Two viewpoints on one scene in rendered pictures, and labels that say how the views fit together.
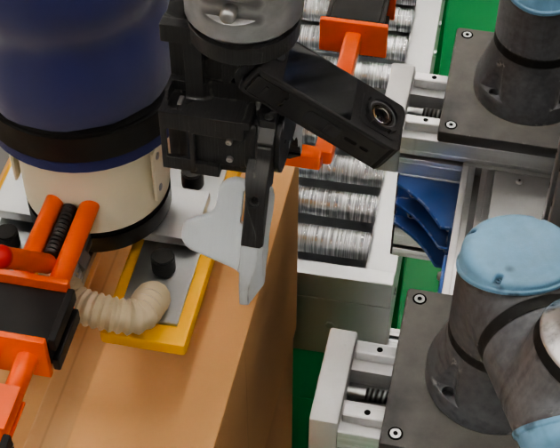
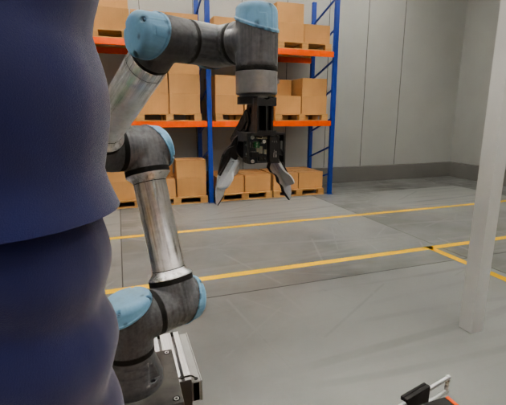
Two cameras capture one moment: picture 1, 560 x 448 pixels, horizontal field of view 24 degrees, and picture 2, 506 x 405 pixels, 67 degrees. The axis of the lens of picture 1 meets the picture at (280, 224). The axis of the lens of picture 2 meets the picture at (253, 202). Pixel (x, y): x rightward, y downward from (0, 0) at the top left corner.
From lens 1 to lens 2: 1.32 m
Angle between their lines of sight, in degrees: 100
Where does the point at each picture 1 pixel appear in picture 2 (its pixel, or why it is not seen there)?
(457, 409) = (160, 376)
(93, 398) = not seen: outside the picture
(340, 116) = not seen: hidden behind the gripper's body
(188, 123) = (280, 136)
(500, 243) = (126, 301)
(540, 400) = (193, 289)
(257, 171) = not seen: hidden behind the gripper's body
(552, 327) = (174, 273)
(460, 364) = (149, 361)
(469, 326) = (153, 327)
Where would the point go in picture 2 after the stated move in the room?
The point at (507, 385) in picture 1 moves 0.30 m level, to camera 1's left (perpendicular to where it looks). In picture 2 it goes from (184, 305) to (242, 371)
